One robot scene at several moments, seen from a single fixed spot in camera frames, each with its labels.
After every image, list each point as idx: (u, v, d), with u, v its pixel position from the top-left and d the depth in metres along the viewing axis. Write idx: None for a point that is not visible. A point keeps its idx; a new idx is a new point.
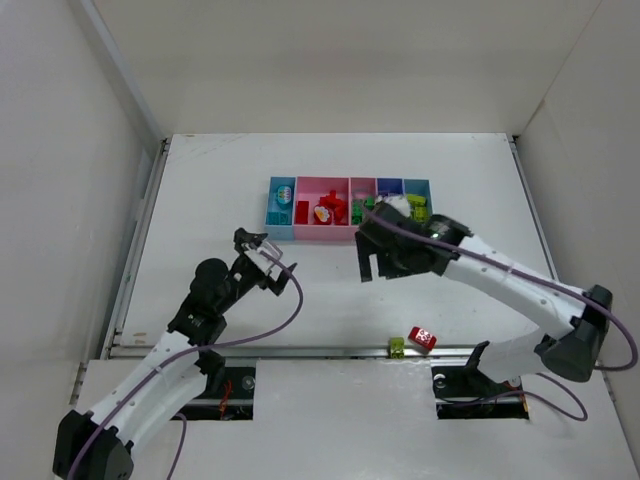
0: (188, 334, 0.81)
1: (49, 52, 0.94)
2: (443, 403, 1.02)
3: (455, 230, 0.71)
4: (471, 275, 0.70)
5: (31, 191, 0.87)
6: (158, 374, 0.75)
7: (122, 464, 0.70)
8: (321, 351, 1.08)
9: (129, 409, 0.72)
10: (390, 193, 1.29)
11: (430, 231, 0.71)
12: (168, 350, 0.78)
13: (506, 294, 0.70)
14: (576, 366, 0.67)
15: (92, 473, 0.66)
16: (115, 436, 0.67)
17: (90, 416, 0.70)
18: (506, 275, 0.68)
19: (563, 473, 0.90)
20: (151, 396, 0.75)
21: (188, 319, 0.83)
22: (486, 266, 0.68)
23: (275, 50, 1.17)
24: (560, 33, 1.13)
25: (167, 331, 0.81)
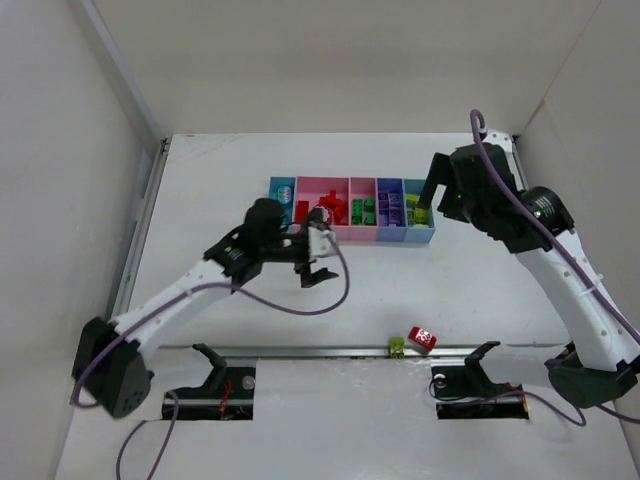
0: (223, 265, 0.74)
1: (48, 53, 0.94)
2: (442, 403, 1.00)
3: (558, 219, 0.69)
4: (550, 272, 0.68)
5: (31, 192, 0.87)
6: (187, 298, 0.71)
7: (138, 381, 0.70)
8: (321, 351, 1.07)
9: (152, 325, 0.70)
10: (389, 194, 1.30)
11: (533, 206, 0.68)
12: (201, 277, 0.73)
13: (570, 308, 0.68)
14: (581, 392, 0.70)
15: (108, 383, 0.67)
16: (131, 352, 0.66)
17: (114, 326, 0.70)
18: (584, 291, 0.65)
19: (562, 473, 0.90)
20: (177, 317, 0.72)
21: (225, 251, 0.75)
22: (571, 273, 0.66)
23: (275, 50, 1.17)
24: (560, 33, 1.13)
25: (203, 257, 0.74)
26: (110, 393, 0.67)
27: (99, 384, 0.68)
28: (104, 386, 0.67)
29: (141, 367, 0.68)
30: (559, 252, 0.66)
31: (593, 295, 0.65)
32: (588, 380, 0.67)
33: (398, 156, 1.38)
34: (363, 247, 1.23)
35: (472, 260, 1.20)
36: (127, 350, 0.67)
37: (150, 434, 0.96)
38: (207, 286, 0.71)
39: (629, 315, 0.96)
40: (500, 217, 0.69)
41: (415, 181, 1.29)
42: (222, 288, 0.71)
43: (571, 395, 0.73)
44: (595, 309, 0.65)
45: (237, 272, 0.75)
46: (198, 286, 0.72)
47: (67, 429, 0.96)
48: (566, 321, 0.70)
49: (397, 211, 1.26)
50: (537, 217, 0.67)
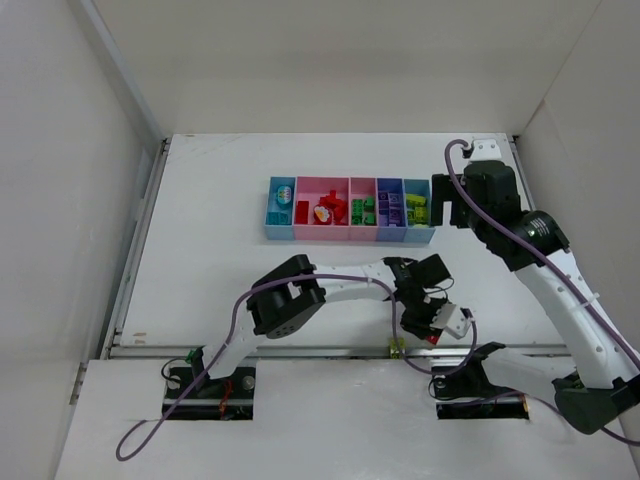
0: (396, 277, 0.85)
1: (48, 52, 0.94)
2: (442, 402, 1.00)
3: (555, 238, 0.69)
4: (544, 289, 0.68)
5: (31, 192, 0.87)
6: (366, 282, 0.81)
7: (296, 323, 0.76)
8: (321, 352, 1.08)
9: (337, 285, 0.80)
10: (389, 194, 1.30)
11: (527, 226, 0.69)
12: (377, 274, 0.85)
13: (565, 325, 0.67)
14: (584, 414, 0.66)
15: (284, 313, 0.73)
16: (320, 296, 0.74)
17: (313, 269, 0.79)
18: (578, 306, 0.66)
19: (562, 473, 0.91)
20: (349, 291, 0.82)
21: (400, 266, 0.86)
22: (564, 288, 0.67)
23: (276, 50, 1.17)
24: (561, 34, 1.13)
25: (382, 261, 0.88)
26: (279, 316, 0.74)
27: (274, 309, 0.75)
28: (278, 309, 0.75)
29: (313, 313, 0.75)
30: (551, 269, 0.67)
31: (588, 311, 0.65)
32: (592, 400, 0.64)
33: (399, 156, 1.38)
34: (364, 248, 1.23)
35: (473, 260, 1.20)
36: (317, 289, 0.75)
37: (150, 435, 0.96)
38: (384, 285, 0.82)
39: (629, 316, 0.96)
40: (497, 234, 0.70)
41: (415, 181, 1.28)
42: (391, 293, 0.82)
43: (574, 418, 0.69)
44: (590, 324, 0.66)
45: (401, 287, 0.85)
46: (377, 279, 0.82)
47: (67, 429, 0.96)
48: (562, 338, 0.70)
49: (397, 211, 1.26)
50: (529, 236, 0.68)
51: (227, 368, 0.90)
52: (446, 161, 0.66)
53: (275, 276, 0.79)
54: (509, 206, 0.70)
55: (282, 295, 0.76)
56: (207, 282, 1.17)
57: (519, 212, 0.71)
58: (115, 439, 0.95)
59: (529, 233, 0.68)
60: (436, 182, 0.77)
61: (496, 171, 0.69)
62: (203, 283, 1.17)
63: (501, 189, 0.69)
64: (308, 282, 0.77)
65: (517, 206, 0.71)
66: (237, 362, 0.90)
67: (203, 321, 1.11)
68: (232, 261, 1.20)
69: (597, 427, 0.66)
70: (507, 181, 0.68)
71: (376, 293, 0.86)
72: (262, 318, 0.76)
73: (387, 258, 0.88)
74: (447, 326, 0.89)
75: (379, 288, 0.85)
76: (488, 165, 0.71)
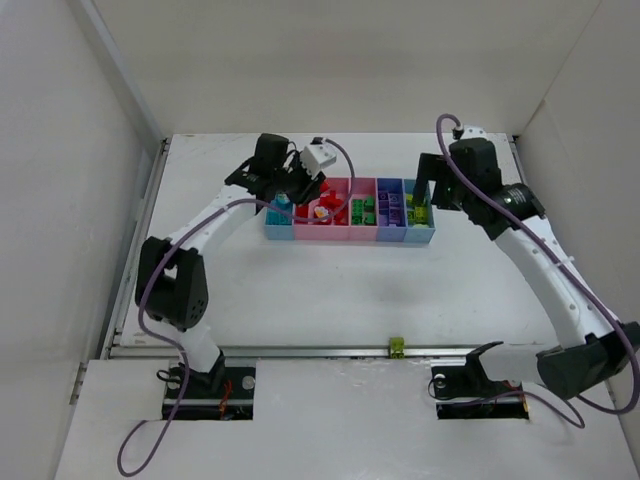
0: (246, 186, 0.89)
1: (49, 52, 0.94)
2: (442, 402, 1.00)
3: (531, 206, 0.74)
4: (522, 252, 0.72)
5: (31, 192, 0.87)
6: (225, 213, 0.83)
7: (200, 291, 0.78)
8: (321, 351, 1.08)
9: (202, 235, 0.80)
10: (389, 194, 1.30)
11: (504, 195, 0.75)
12: (230, 197, 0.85)
13: (542, 287, 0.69)
14: (562, 378, 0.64)
15: (180, 293, 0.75)
16: (192, 260, 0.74)
17: (168, 242, 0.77)
18: (551, 266, 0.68)
19: (562, 473, 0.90)
20: (218, 234, 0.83)
21: (243, 177, 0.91)
22: (538, 250, 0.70)
23: (275, 51, 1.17)
24: (560, 33, 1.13)
25: (226, 184, 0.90)
26: (182, 299, 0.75)
27: (166, 297, 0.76)
28: (175, 293, 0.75)
29: (203, 275, 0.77)
30: (523, 230, 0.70)
31: (560, 271, 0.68)
32: (565, 360, 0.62)
33: (398, 156, 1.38)
34: (363, 247, 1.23)
35: (473, 259, 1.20)
36: (188, 254, 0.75)
37: (152, 434, 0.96)
38: (240, 200, 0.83)
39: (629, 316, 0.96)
40: (480, 203, 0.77)
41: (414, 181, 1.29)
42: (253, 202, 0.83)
43: (556, 386, 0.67)
44: (563, 283, 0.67)
45: (258, 190, 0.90)
46: (232, 202, 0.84)
47: (67, 429, 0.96)
48: (544, 306, 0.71)
49: (397, 211, 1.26)
50: (506, 203, 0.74)
51: (205, 362, 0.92)
52: (437, 134, 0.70)
53: (146, 279, 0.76)
54: (490, 179, 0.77)
55: (164, 287, 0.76)
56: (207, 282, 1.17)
57: (501, 184, 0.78)
58: (115, 439, 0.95)
59: (506, 201, 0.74)
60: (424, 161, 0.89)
61: (478, 145, 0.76)
62: None
63: (481, 163, 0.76)
64: (176, 253, 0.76)
65: (500, 179, 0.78)
66: (215, 353, 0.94)
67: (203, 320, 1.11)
68: (232, 261, 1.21)
69: (575, 390, 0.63)
70: (486, 154, 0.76)
71: (245, 213, 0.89)
72: (170, 316, 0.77)
73: (227, 182, 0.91)
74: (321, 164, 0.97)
75: (245, 208, 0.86)
76: (471, 140, 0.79)
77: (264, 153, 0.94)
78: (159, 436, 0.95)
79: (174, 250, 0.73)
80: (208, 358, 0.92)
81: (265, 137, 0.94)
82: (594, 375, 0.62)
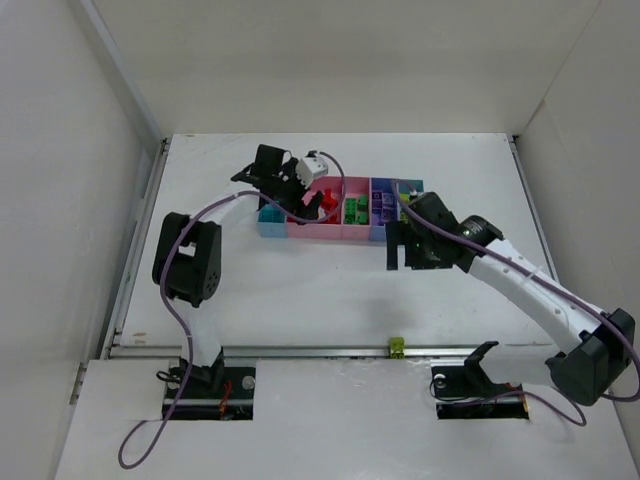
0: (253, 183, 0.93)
1: (49, 52, 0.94)
2: (443, 403, 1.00)
3: (485, 232, 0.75)
4: (494, 274, 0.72)
5: (31, 192, 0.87)
6: (236, 199, 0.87)
7: (215, 265, 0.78)
8: (321, 351, 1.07)
9: (217, 214, 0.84)
10: (383, 193, 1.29)
11: (462, 228, 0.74)
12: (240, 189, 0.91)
13: (523, 300, 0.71)
14: (578, 382, 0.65)
15: (197, 265, 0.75)
16: (211, 229, 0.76)
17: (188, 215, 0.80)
18: (524, 279, 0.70)
19: (563, 473, 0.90)
20: (230, 217, 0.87)
21: (247, 176, 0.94)
22: (508, 268, 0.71)
23: (276, 51, 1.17)
24: (560, 33, 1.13)
25: (232, 181, 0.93)
26: (199, 268, 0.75)
27: (183, 269, 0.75)
28: (193, 262, 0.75)
29: (219, 249, 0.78)
30: (490, 256, 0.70)
31: (534, 281, 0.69)
32: (572, 363, 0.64)
33: (398, 156, 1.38)
34: (363, 248, 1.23)
35: None
36: (207, 225, 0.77)
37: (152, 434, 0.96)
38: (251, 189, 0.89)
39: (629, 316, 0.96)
40: (444, 245, 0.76)
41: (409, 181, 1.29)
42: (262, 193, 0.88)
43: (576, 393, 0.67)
44: (543, 292, 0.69)
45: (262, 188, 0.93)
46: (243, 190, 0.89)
47: (66, 429, 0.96)
48: (529, 315, 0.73)
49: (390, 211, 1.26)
50: (466, 235, 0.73)
51: (208, 351, 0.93)
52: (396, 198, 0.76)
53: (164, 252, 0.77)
54: (446, 222, 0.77)
55: (182, 259, 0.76)
56: None
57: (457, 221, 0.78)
58: (115, 439, 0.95)
59: (466, 234, 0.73)
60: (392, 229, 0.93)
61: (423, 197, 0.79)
62: None
63: (431, 210, 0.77)
64: (196, 225, 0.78)
65: (454, 218, 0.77)
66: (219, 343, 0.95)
67: None
68: (232, 262, 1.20)
69: (595, 390, 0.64)
70: (434, 201, 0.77)
71: (252, 206, 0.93)
72: (184, 289, 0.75)
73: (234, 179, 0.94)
74: (314, 176, 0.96)
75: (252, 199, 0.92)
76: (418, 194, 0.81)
77: (263, 158, 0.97)
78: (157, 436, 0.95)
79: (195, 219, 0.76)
80: (209, 350, 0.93)
81: (265, 147, 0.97)
82: (604, 364, 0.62)
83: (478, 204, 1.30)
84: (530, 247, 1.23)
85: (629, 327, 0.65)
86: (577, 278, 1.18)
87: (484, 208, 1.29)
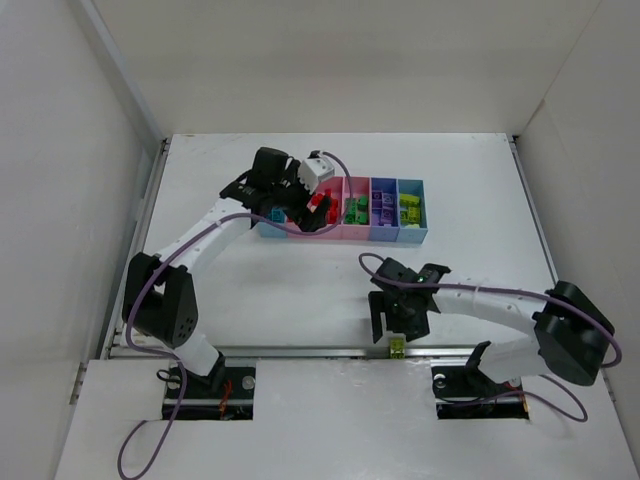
0: (241, 199, 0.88)
1: (49, 50, 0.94)
2: (443, 403, 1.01)
3: (435, 270, 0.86)
4: (454, 302, 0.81)
5: (31, 192, 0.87)
6: (218, 228, 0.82)
7: (189, 310, 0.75)
8: (321, 352, 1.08)
9: (193, 251, 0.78)
10: (383, 193, 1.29)
11: (417, 277, 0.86)
12: (224, 212, 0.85)
13: (486, 313, 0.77)
14: (570, 364, 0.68)
15: (166, 317, 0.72)
16: (180, 276, 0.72)
17: (157, 258, 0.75)
18: (473, 293, 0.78)
19: (563, 473, 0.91)
20: (210, 250, 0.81)
21: (239, 189, 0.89)
22: (459, 290, 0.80)
23: (275, 50, 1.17)
24: (560, 33, 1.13)
25: (220, 198, 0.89)
26: (169, 319, 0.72)
27: (153, 319, 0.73)
28: (162, 310, 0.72)
29: (191, 294, 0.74)
30: (442, 286, 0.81)
31: (481, 291, 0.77)
32: (547, 345, 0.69)
33: (399, 156, 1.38)
34: (364, 248, 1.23)
35: (473, 260, 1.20)
36: (176, 272, 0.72)
37: (153, 434, 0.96)
38: (233, 216, 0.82)
39: (631, 317, 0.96)
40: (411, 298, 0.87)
41: (408, 181, 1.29)
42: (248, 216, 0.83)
43: (581, 377, 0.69)
44: (492, 297, 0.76)
45: (252, 203, 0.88)
46: (225, 217, 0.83)
47: (67, 429, 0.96)
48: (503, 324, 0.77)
49: (390, 211, 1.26)
50: (420, 281, 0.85)
51: (203, 365, 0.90)
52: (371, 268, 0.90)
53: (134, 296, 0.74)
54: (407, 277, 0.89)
55: (153, 304, 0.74)
56: (208, 283, 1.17)
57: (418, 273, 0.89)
58: (115, 439, 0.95)
59: (420, 281, 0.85)
60: (373, 299, 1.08)
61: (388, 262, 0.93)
62: (203, 284, 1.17)
63: (391, 269, 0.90)
64: (166, 271, 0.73)
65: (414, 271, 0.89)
66: (211, 360, 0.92)
67: (203, 321, 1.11)
68: (232, 262, 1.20)
69: (586, 364, 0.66)
70: (392, 265, 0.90)
71: (240, 227, 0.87)
72: (157, 335, 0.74)
73: (222, 194, 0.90)
74: (319, 178, 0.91)
75: (237, 222, 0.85)
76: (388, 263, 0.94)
77: (259, 165, 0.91)
78: (161, 437, 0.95)
79: (162, 268, 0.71)
80: (206, 363, 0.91)
81: (263, 151, 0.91)
82: (569, 335, 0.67)
83: (478, 204, 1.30)
84: (531, 248, 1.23)
85: (576, 295, 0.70)
86: (577, 279, 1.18)
87: (484, 209, 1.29)
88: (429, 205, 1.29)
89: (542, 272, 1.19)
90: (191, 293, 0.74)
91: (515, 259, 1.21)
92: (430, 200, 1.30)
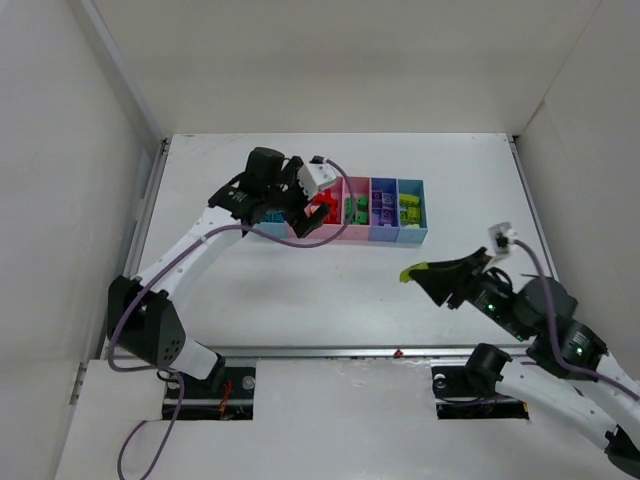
0: (230, 209, 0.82)
1: (49, 51, 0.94)
2: (443, 402, 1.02)
3: (596, 346, 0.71)
4: (597, 389, 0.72)
5: (31, 192, 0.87)
6: (204, 244, 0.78)
7: (174, 332, 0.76)
8: (321, 351, 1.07)
9: (176, 272, 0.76)
10: (383, 193, 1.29)
11: (573, 345, 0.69)
12: (211, 223, 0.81)
13: (604, 401, 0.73)
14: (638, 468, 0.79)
15: (150, 342, 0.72)
16: (161, 304, 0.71)
17: (139, 281, 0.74)
18: (634, 404, 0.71)
19: (564, 473, 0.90)
20: (196, 266, 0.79)
21: (229, 195, 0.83)
22: (616, 389, 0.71)
23: (275, 50, 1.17)
24: (559, 34, 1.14)
25: (209, 206, 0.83)
26: (152, 344, 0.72)
27: (137, 343, 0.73)
28: (143, 331, 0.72)
29: (174, 318, 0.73)
30: (604, 380, 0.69)
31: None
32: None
33: (399, 156, 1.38)
34: (363, 248, 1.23)
35: None
36: (157, 299, 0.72)
37: (153, 434, 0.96)
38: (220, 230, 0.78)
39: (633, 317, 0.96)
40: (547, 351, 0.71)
41: (408, 181, 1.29)
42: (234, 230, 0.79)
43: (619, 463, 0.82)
44: None
45: (244, 211, 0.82)
46: (212, 231, 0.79)
47: (67, 429, 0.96)
48: (591, 397, 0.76)
49: (390, 211, 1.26)
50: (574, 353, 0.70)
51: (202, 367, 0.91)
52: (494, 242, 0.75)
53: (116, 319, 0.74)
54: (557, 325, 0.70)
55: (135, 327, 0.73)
56: (208, 283, 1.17)
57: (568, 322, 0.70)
58: (115, 439, 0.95)
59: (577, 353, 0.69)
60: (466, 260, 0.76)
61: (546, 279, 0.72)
62: (202, 284, 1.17)
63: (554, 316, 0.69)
64: (146, 295, 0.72)
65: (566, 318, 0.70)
66: (210, 363, 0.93)
67: (203, 321, 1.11)
68: (232, 263, 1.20)
69: None
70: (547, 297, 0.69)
71: (228, 239, 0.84)
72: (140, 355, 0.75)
73: (211, 201, 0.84)
74: (318, 187, 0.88)
75: (224, 235, 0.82)
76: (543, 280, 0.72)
77: (252, 168, 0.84)
78: (164, 439, 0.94)
79: (142, 298, 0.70)
80: (205, 366, 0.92)
81: (257, 153, 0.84)
82: None
83: (478, 204, 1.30)
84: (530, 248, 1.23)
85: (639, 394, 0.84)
86: (577, 279, 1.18)
87: (484, 208, 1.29)
88: (428, 205, 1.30)
89: (541, 272, 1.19)
90: (174, 315, 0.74)
91: (514, 259, 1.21)
92: (430, 200, 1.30)
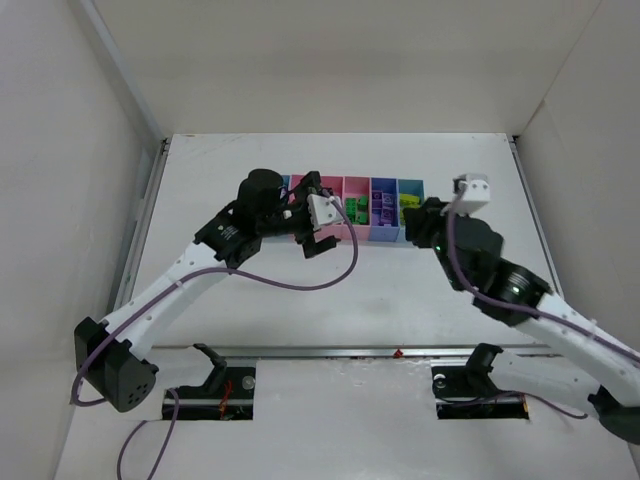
0: (216, 247, 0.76)
1: (49, 53, 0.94)
2: (443, 402, 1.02)
3: (535, 285, 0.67)
4: (549, 335, 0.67)
5: (31, 193, 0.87)
6: (179, 289, 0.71)
7: (139, 378, 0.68)
8: (321, 351, 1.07)
9: (143, 320, 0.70)
10: (383, 193, 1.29)
11: (508, 285, 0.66)
12: (192, 263, 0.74)
13: (573, 354, 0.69)
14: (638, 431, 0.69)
15: (109, 390, 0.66)
16: (118, 358, 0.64)
17: (104, 327, 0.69)
18: (587, 340, 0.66)
19: (564, 473, 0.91)
20: (168, 313, 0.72)
21: (218, 231, 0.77)
22: (566, 328, 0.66)
23: (275, 51, 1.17)
24: (559, 34, 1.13)
25: (194, 242, 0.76)
26: (112, 394, 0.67)
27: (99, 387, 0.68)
28: (103, 382, 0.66)
29: (136, 368, 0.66)
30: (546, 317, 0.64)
31: (597, 341, 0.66)
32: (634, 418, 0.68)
33: (399, 156, 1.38)
34: (363, 247, 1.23)
35: None
36: (116, 351, 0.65)
37: (153, 434, 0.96)
38: (197, 275, 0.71)
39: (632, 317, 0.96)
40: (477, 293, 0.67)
41: (408, 181, 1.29)
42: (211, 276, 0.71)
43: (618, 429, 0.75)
44: (603, 351, 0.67)
45: (230, 248, 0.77)
46: (189, 274, 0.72)
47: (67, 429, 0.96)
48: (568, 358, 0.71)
49: (390, 211, 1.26)
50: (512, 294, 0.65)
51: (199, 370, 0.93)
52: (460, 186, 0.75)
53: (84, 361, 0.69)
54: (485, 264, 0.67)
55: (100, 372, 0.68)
56: None
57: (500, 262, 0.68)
58: (115, 440, 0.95)
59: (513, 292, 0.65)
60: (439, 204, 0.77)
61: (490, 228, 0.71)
62: None
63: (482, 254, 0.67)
64: (107, 346, 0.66)
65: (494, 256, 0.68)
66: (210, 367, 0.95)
67: (203, 321, 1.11)
68: None
69: None
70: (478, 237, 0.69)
71: (209, 279, 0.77)
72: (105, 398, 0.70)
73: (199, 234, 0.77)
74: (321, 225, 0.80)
75: (205, 276, 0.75)
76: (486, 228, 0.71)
77: (242, 199, 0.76)
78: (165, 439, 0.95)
79: (96, 353, 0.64)
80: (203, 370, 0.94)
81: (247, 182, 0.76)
82: None
83: None
84: (530, 248, 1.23)
85: None
86: (576, 279, 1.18)
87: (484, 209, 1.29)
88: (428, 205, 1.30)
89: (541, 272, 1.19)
90: (137, 364, 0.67)
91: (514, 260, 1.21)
92: None
